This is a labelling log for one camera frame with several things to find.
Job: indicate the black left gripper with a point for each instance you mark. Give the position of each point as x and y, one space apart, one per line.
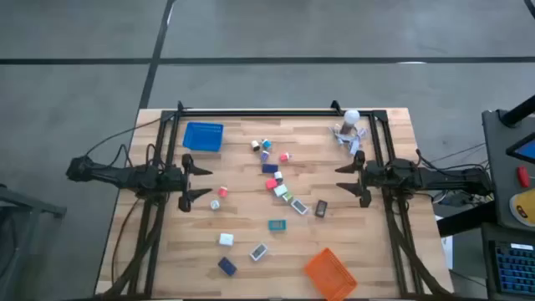
186 161

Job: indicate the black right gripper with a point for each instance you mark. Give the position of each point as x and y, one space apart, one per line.
363 180

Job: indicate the red plug charger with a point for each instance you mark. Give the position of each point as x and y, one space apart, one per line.
222 192
284 157

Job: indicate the white and green power adapter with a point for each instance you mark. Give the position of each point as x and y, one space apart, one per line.
215 204
288 197

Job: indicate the black digital clock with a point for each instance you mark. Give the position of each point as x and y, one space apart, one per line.
321 208

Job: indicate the white digital clock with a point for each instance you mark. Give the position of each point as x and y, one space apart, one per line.
299 206
258 251

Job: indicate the large white usb charger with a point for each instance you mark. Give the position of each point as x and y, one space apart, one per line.
226 239

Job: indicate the black and white plug charger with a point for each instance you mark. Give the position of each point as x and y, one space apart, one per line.
255 145
278 175

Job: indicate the pink power adapter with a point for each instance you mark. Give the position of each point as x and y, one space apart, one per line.
271 184

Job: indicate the dark blue digital clock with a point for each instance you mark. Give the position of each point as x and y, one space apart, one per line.
270 168
227 266

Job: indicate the teal digital clock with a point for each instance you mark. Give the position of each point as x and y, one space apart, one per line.
277 225

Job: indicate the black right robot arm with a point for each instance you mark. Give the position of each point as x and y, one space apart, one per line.
426 177

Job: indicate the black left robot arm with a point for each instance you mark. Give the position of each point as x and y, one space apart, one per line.
125 177

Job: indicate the blue plastic basket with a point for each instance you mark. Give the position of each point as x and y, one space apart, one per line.
203 137

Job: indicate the table lamp with white bulb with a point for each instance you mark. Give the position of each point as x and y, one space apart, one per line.
351 118

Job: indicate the blue plug charger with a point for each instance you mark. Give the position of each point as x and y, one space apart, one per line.
266 144

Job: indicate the orange plastic basket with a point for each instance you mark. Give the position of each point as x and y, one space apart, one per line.
330 273

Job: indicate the white paper sheet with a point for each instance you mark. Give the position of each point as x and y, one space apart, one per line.
446 246

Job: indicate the black cart bar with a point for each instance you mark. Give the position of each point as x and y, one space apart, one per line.
464 219

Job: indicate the grey control cart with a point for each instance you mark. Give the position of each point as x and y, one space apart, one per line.
497 175

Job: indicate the red push button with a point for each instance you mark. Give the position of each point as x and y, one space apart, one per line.
523 176

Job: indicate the grey metal table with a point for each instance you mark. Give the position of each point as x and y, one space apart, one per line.
25 209

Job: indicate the yellow emergency stop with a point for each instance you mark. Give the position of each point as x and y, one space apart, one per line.
524 207

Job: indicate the backlit keyboard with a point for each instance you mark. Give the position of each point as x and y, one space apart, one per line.
514 267

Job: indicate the black frame clamp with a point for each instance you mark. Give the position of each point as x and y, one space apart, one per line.
180 105
335 105

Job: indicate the black pole mount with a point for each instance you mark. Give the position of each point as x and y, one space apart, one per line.
518 112

